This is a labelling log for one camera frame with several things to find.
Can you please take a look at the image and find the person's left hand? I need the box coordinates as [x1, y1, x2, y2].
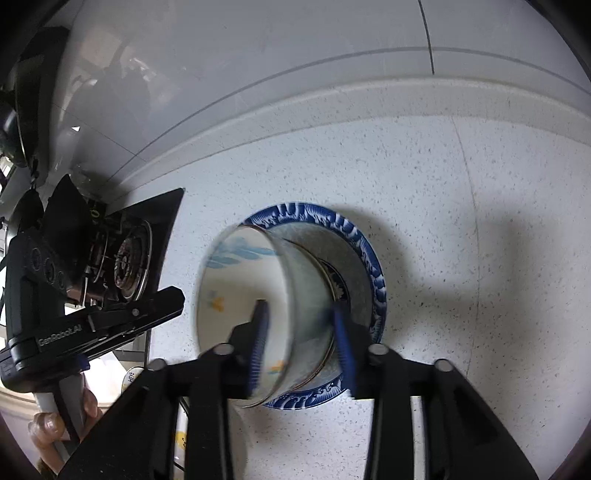
[28, 388, 105, 462]

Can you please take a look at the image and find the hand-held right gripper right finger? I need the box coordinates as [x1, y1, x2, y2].
[330, 308, 541, 480]

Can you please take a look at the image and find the black range hood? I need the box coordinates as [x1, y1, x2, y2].
[0, 25, 71, 185]

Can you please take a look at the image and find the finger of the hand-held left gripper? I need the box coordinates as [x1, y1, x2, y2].
[87, 286, 186, 354]

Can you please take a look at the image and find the yellow print small white bowl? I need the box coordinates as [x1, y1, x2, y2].
[194, 222, 335, 409]

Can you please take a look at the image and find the metal stove burner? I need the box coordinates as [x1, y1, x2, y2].
[85, 217, 154, 302]

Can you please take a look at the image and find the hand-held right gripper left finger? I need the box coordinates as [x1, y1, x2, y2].
[58, 299, 271, 480]

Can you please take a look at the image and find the yellow print white plate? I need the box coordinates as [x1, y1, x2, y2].
[121, 364, 191, 480]

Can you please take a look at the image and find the black glass gas stove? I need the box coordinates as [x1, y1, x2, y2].
[69, 187, 185, 365]

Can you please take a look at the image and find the blue rim white bowl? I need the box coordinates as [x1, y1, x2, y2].
[240, 202, 387, 411]

